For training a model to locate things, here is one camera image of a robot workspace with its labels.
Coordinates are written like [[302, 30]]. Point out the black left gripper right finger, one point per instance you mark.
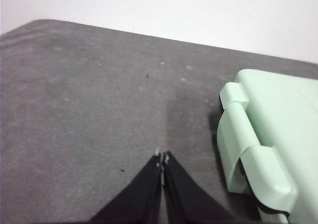
[[188, 199]]

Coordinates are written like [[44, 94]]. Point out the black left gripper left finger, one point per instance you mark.
[[139, 196]]

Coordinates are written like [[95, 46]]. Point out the mint green breakfast machine base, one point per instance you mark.
[[228, 147]]

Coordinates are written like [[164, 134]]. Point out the mint green griddle lid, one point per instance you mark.
[[278, 104]]

